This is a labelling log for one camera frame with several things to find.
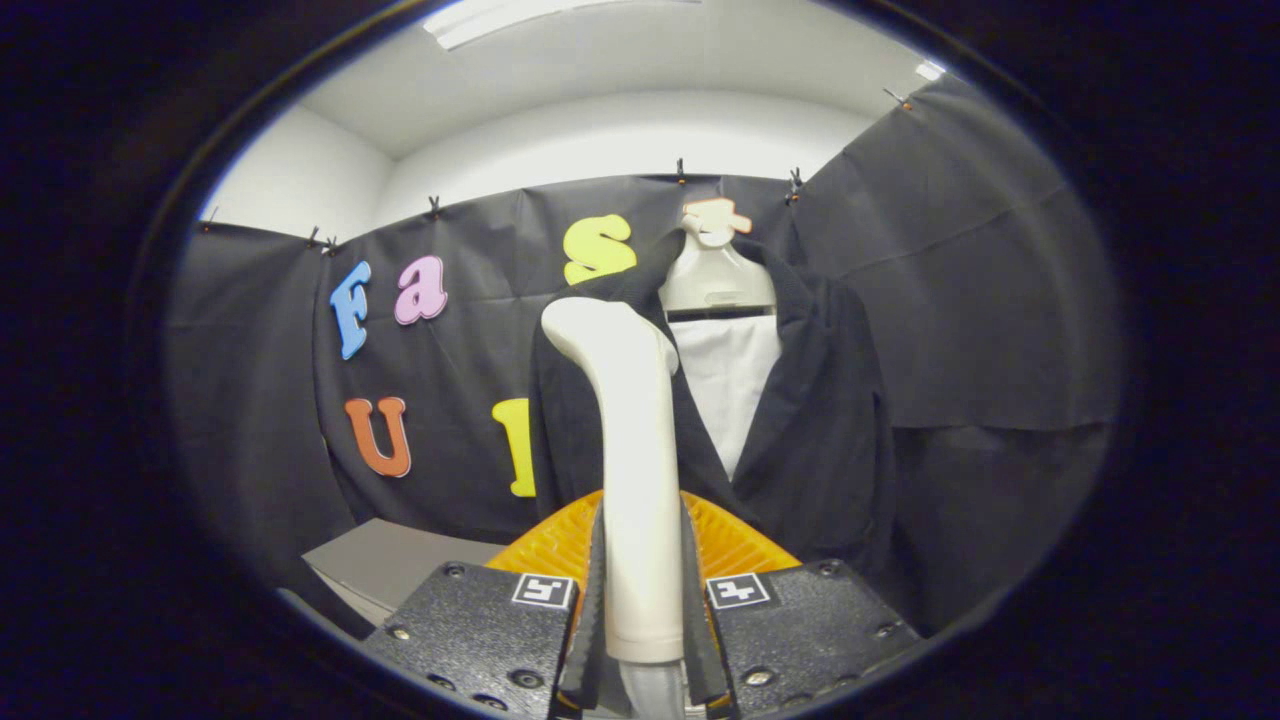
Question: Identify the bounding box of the white dress form mannequin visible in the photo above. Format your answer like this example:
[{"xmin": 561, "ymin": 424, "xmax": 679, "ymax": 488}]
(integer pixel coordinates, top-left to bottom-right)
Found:
[{"xmin": 658, "ymin": 215, "xmax": 783, "ymax": 481}]

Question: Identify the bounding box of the black backdrop cloth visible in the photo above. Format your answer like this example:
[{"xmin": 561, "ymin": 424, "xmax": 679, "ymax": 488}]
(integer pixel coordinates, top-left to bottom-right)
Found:
[{"xmin": 165, "ymin": 75, "xmax": 1126, "ymax": 641}]

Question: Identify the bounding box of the ceiling light panel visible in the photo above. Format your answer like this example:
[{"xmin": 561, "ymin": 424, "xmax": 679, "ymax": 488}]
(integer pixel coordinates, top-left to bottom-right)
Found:
[{"xmin": 422, "ymin": 0, "xmax": 701, "ymax": 51}]

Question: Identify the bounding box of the white garment steamer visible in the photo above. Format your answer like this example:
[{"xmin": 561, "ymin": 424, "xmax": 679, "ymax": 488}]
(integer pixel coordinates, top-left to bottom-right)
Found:
[{"xmin": 540, "ymin": 297, "xmax": 691, "ymax": 720}]

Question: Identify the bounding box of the grey metal cabinet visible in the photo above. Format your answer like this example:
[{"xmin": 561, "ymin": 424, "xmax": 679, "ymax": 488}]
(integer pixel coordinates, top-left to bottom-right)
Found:
[{"xmin": 302, "ymin": 517, "xmax": 506, "ymax": 626}]

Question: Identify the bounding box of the black button jacket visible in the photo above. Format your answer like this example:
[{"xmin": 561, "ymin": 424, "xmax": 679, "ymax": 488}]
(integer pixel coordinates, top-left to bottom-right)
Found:
[{"xmin": 528, "ymin": 230, "xmax": 896, "ymax": 601}]

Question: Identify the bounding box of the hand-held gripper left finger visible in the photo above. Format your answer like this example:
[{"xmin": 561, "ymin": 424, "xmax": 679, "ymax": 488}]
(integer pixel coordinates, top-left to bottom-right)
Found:
[{"xmin": 362, "ymin": 490, "xmax": 607, "ymax": 720}]

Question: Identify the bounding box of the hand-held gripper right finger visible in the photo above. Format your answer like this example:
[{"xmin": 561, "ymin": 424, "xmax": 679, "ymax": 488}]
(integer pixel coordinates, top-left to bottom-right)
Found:
[{"xmin": 680, "ymin": 490, "xmax": 921, "ymax": 720}]

